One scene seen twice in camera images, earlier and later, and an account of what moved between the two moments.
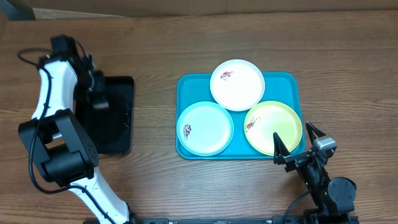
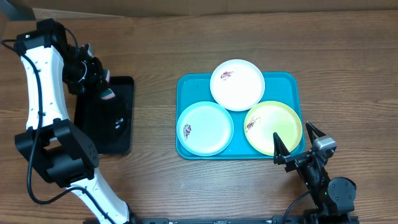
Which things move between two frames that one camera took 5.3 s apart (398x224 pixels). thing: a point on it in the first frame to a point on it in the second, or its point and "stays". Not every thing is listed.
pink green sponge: (101, 104) to (108, 93)
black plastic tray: (107, 112) stays
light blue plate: (205, 129) stays
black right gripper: (282, 150) stays
